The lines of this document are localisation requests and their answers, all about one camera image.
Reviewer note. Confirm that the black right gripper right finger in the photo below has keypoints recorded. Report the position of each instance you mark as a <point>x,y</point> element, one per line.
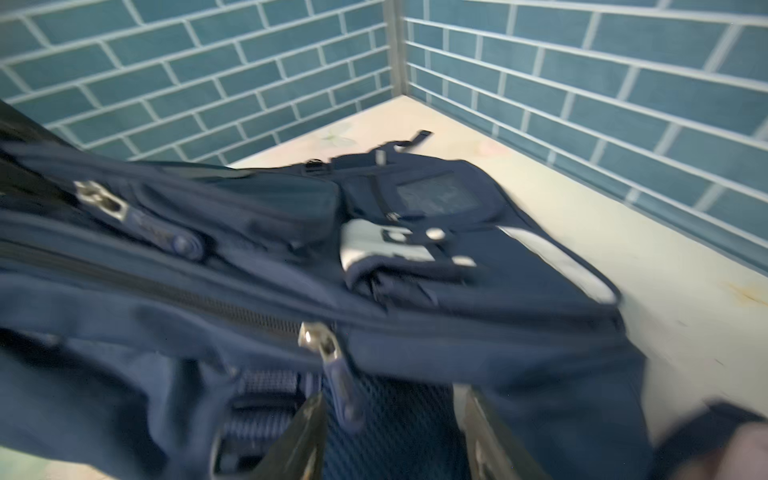
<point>493,451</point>

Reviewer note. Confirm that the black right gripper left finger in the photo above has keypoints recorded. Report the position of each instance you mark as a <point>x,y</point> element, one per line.
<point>298,454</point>

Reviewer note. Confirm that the navy blue student backpack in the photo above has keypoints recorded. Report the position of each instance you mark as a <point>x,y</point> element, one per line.
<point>172,320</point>

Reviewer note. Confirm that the pink pencil case lid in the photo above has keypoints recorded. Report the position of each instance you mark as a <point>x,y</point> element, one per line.
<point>722,441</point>

